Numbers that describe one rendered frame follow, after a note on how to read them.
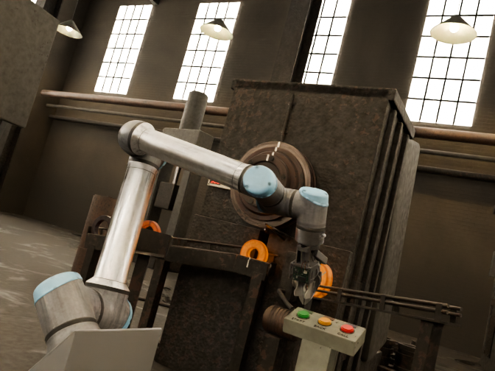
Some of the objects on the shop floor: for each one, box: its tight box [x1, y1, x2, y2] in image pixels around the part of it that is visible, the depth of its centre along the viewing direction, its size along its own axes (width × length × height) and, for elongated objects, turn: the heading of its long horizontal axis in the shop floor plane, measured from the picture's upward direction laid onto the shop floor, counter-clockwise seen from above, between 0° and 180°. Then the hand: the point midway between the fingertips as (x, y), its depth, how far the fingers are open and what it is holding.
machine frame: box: [154, 79, 415, 371], centre depth 289 cm, size 73×108×176 cm
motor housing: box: [256, 305, 300, 371], centre depth 217 cm, size 13×22×54 cm, turn 126°
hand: (305, 299), depth 154 cm, fingers closed
